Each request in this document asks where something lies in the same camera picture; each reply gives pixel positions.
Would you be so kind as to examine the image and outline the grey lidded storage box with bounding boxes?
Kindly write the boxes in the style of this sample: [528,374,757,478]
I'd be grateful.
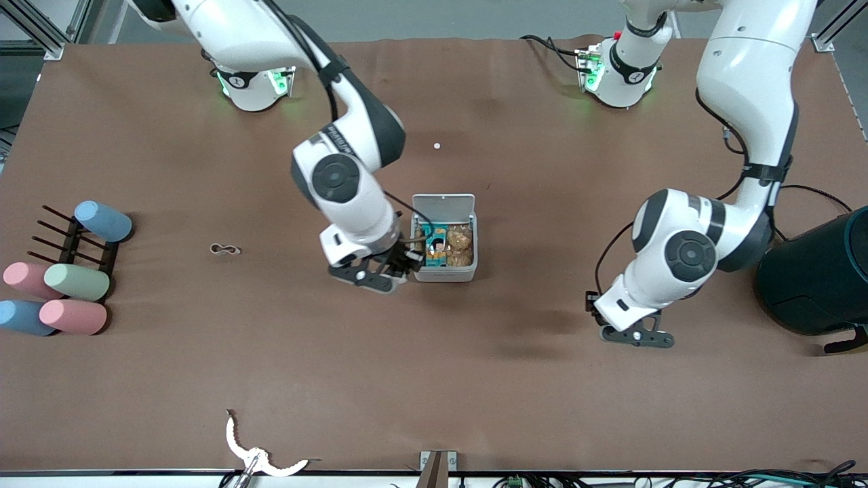
[411,193,478,283]

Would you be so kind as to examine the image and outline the brown crumpled trash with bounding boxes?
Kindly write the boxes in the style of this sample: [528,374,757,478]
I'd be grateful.
[446,226,474,267]

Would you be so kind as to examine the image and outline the teal snack packet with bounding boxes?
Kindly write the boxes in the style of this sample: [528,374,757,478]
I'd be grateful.
[425,224,449,268]

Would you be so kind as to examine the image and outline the green lit base connector box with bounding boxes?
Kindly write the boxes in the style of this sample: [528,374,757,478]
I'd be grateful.
[576,43,606,93]
[267,65,298,97]

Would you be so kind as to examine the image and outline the dark teal cylinder container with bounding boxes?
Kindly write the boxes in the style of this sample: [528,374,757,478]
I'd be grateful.
[755,206,868,337]

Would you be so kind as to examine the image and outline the white curved serrated strip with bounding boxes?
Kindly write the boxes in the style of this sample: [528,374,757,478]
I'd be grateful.
[225,409,310,476]

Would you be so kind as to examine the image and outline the blue foam cylinder on rack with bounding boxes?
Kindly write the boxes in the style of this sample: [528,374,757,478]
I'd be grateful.
[74,200,134,243]

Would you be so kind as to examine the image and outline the green foam cylinder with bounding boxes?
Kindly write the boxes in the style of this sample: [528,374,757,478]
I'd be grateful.
[44,263,111,302]

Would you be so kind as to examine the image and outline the black peg cup rack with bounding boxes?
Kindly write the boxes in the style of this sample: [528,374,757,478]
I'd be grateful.
[30,204,120,302]

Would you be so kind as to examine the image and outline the pink foam cylinder lower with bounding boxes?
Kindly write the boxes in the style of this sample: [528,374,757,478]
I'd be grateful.
[39,298,109,336]

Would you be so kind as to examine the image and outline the pink foam cylinder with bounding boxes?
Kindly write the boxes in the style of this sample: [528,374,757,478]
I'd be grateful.
[3,262,65,300]
[39,298,109,336]

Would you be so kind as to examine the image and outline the pink foam cylinder upper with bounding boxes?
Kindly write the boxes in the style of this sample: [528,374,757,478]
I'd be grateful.
[3,262,65,300]

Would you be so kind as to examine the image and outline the blue foam cylinder lower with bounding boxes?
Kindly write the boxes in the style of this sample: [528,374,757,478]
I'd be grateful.
[0,300,58,337]

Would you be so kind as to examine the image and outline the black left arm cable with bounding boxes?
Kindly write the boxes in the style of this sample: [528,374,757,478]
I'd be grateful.
[595,87,791,296]

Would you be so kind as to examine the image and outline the black cable bundle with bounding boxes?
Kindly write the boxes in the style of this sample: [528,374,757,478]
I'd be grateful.
[671,460,861,488]

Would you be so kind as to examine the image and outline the metal mount bracket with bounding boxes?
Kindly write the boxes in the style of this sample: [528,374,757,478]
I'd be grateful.
[420,450,458,488]

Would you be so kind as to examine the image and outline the black clamp handle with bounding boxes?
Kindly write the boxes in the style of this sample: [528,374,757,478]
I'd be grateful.
[823,325,868,355]

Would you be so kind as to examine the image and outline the black looped cable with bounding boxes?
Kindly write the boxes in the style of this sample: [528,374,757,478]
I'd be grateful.
[773,184,853,239]

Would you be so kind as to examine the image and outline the black base cable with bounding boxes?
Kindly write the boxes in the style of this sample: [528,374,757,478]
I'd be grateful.
[520,34,585,73]

